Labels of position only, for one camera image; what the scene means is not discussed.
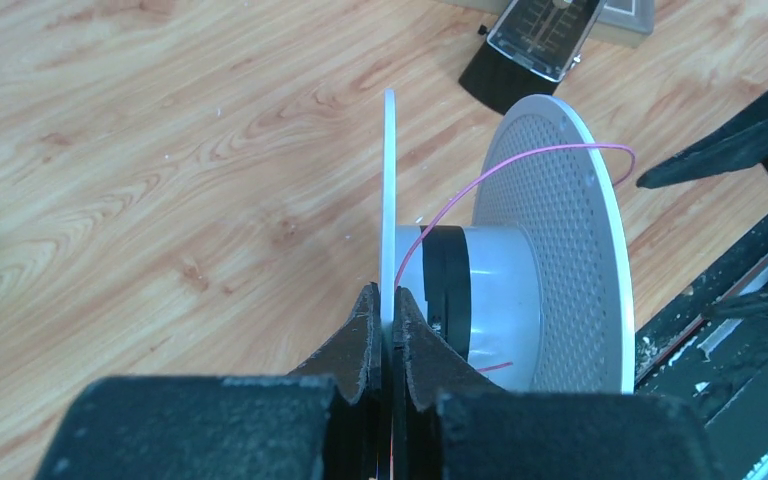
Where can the black metronome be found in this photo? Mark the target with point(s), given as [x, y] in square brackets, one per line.
[529, 50]

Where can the grey cable spool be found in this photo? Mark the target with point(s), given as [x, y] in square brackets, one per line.
[535, 293]

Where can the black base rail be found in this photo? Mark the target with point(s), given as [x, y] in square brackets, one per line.
[719, 367]

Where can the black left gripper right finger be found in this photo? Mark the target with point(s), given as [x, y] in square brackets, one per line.
[436, 394]

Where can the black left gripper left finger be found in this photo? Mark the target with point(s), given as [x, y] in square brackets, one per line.
[352, 358]

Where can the wooden chessboard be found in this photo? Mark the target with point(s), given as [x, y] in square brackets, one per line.
[622, 22]

